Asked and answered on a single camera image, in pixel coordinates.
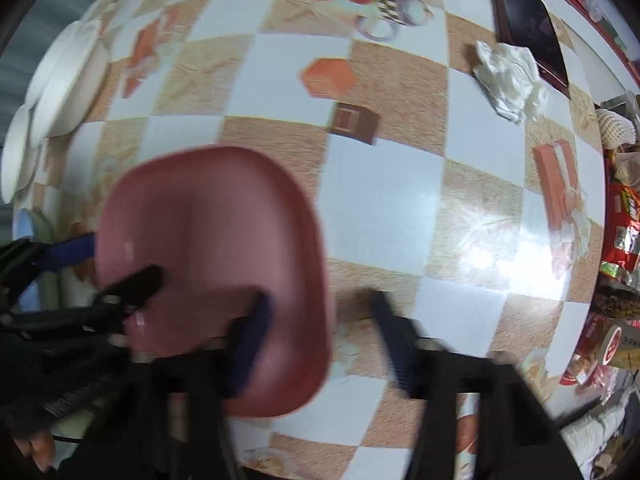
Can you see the pink plate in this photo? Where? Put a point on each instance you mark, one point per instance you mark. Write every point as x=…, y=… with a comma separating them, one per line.
x=215, y=240

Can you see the brown snack packet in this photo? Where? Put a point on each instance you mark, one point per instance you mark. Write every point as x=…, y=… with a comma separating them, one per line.
x=616, y=301

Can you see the white plastic bag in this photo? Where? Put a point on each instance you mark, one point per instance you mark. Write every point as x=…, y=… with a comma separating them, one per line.
x=592, y=430

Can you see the person's left hand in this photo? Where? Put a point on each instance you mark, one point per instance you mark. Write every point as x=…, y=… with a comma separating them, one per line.
x=37, y=449

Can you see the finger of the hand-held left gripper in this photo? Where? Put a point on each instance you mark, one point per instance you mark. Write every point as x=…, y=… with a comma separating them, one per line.
x=67, y=256
x=131, y=287

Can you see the white foam fruit net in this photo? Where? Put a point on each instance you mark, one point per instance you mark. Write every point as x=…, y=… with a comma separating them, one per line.
x=617, y=127

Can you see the white plate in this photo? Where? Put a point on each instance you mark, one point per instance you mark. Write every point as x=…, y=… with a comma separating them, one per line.
x=17, y=155
x=55, y=60
x=75, y=95

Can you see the red and white paper cup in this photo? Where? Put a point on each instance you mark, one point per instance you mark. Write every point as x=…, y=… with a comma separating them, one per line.
x=617, y=347

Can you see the blue bowl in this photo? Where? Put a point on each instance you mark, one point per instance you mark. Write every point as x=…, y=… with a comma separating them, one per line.
x=24, y=224

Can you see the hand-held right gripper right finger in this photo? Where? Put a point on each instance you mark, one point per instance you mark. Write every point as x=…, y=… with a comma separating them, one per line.
x=392, y=340

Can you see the crumpled white tissue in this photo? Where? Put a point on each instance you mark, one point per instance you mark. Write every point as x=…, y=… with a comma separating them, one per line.
x=510, y=80

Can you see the checkered printed tablecloth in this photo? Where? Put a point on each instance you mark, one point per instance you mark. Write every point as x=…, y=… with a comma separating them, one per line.
x=380, y=185

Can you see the red snack packet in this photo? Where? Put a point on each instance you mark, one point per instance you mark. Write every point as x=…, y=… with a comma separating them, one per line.
x=625, y=230

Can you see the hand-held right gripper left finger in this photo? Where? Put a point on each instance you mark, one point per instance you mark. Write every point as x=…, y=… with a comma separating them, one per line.
x=250, y=335

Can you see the black tablet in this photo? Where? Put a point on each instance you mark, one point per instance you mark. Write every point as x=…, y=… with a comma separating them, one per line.
x=530, y=30

